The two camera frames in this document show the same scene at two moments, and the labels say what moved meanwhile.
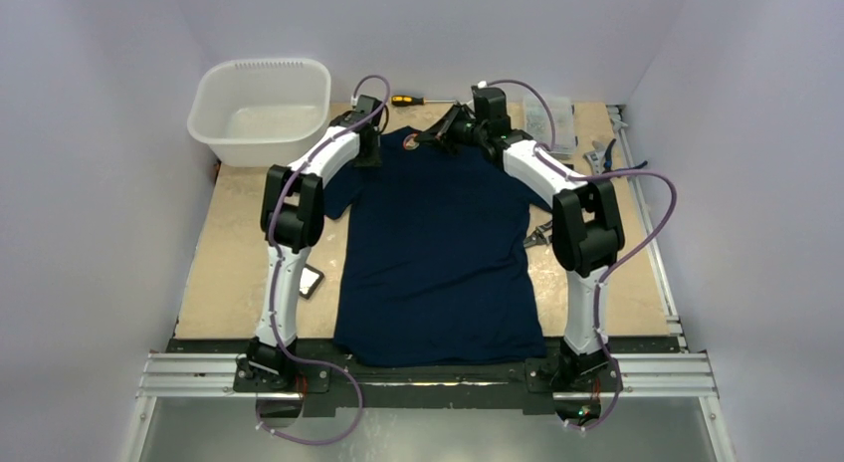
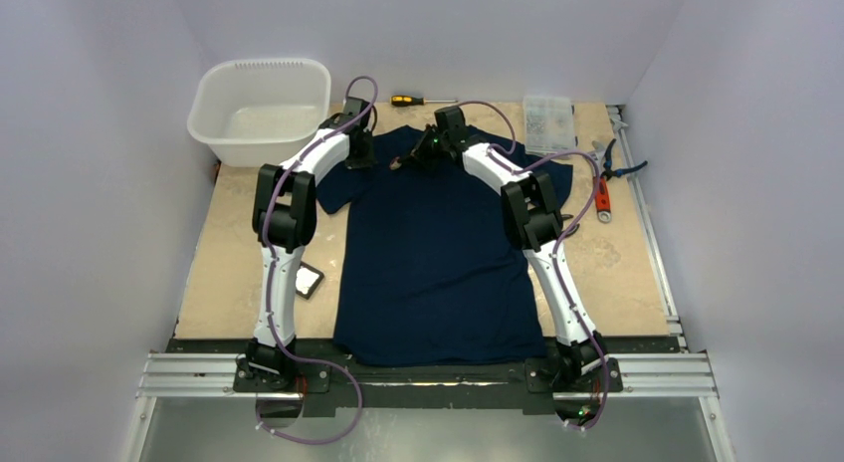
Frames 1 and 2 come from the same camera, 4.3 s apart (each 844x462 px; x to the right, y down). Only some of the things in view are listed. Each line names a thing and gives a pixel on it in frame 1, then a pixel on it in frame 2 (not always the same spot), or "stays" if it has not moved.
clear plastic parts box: x=537 y=121 stays
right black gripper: x=450 y=125 → x=417 y=154
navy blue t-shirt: x=438 y=259 stays
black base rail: x=344 y=389 stays
